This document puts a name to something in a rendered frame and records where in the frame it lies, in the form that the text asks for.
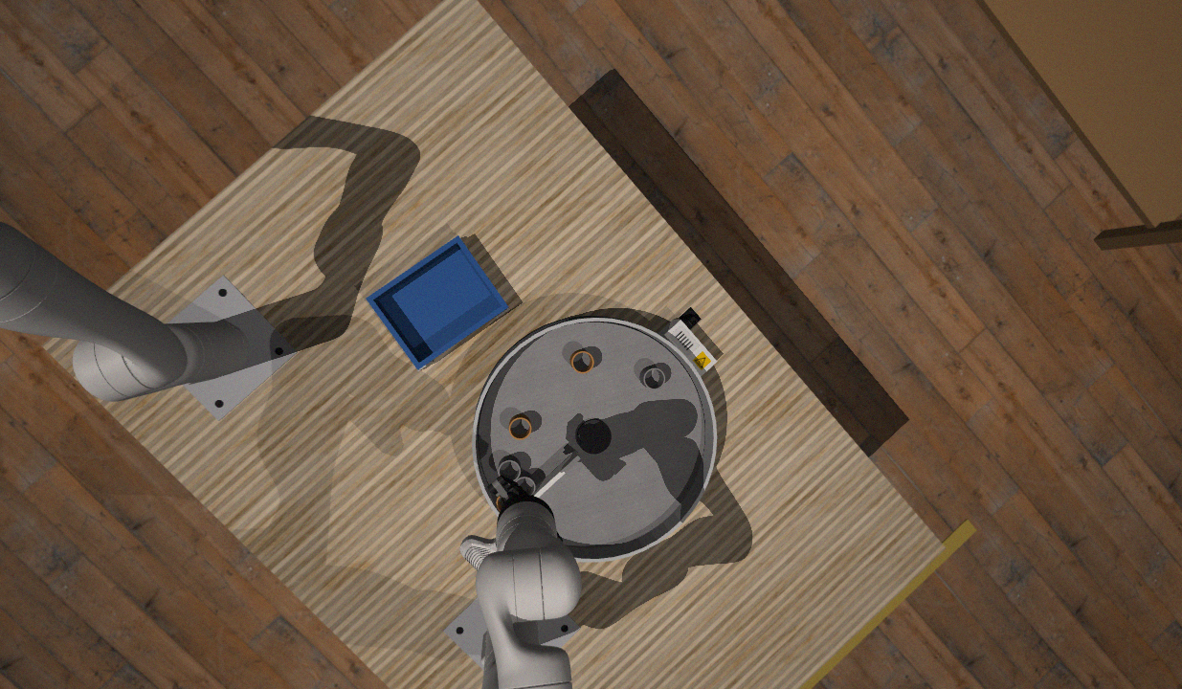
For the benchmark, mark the blue open crate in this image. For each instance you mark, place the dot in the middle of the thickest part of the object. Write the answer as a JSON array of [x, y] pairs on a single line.
[[438, 302]]

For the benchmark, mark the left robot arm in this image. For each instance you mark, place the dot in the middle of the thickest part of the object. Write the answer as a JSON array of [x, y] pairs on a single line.
[[41, 295]]

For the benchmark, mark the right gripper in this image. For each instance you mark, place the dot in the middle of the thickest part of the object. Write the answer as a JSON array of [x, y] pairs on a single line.
[[508, 490]]

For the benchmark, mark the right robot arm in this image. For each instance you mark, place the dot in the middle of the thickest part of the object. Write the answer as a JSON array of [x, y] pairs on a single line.
[[517, 584]]

